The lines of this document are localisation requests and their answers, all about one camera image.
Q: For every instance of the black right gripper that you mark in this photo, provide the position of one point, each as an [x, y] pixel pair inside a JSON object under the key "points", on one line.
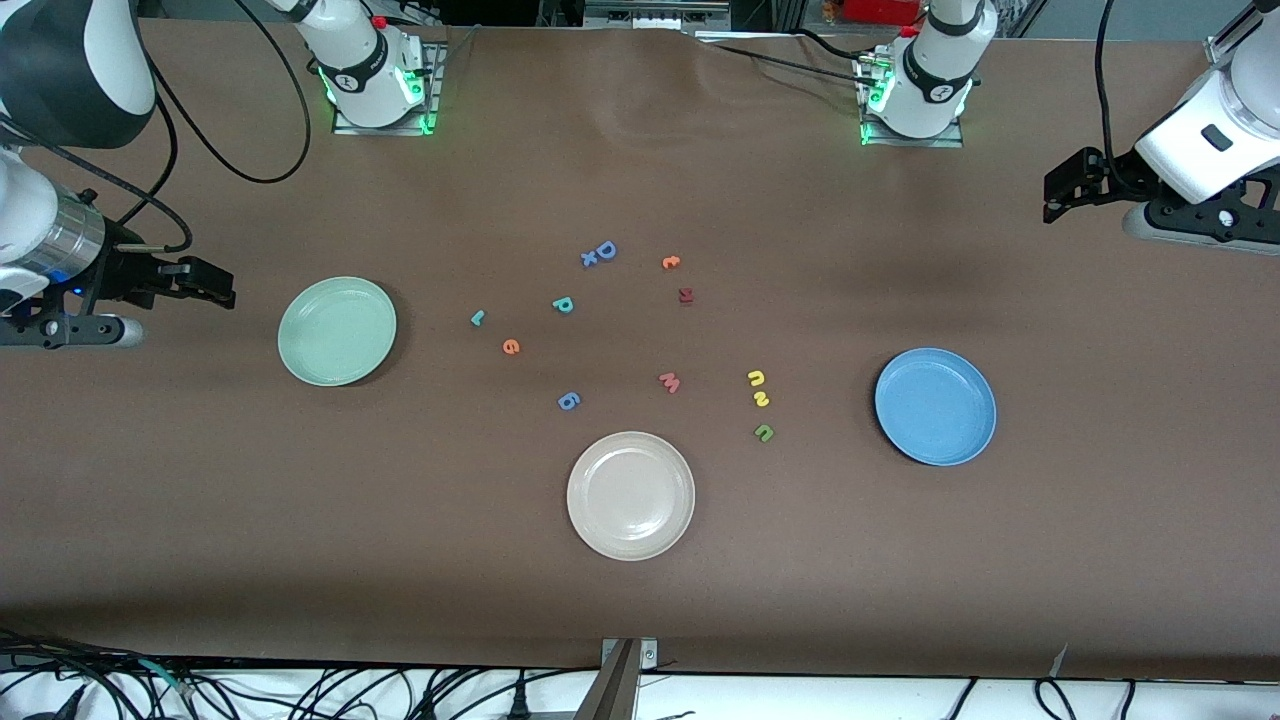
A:
{"points": [[121, 272]]}

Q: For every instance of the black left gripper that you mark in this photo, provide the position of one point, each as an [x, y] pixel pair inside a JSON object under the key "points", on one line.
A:
{"points": [[1113, 174]]}

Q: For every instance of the teal letter P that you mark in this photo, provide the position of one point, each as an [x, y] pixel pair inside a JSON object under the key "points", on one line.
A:
{"points": [[563, 306]]}

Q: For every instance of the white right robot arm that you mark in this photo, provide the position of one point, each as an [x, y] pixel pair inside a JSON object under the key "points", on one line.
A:
{"points": [[350, 60]]}

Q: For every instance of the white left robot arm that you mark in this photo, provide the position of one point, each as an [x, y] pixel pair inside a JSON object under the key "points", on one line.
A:
{"points": [[935, 60]]}

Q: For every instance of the pale green plate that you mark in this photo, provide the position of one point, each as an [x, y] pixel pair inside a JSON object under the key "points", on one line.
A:
{"points": [[336, 332]]}

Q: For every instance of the aluminium corner extrusion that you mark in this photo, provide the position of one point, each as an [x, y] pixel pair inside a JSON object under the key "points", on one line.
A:
{"points": [[1225, 45]]}

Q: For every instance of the blue plate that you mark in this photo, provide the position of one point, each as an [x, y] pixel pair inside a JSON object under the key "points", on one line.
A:
{"points": [[935, 407]]}

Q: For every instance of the red box behind table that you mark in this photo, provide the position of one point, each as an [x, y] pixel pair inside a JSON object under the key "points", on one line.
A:
{"points": [[880, 10]]}

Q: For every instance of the blue digit 6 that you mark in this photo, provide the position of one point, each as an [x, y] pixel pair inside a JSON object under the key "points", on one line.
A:
{"points": [[568, 401]]}

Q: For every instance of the blue letter D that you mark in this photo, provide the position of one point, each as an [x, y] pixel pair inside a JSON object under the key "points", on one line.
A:
{"points": [[614, 252]]}

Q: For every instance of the pink letter W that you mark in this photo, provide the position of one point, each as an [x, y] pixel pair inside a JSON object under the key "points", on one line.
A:
{"points": [[668, 384]]}

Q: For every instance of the white paper scrap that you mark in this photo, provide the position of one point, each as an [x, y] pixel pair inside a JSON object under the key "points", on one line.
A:
{"points": [[1058, 665]]}

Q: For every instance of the beige plate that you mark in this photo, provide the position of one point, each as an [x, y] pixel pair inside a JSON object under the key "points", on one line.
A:
{"points": [[630, 496]]}

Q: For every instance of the black power plug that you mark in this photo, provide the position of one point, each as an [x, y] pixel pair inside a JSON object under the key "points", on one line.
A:
{"points": [[518, 705]]}

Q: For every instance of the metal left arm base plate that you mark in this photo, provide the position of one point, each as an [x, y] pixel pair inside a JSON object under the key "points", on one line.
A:
{"points": [[940, 142]]}

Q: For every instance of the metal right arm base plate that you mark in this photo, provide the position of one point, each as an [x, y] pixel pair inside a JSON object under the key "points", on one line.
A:
{"points": [[430, 90]]}

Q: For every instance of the aluminium frame behind table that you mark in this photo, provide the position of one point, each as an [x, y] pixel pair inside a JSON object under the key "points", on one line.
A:
{"points": [[650, 15]]}

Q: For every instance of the metal table edge bracket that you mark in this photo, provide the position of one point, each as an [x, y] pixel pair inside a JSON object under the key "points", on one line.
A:
{"points": [[620, 690]]}

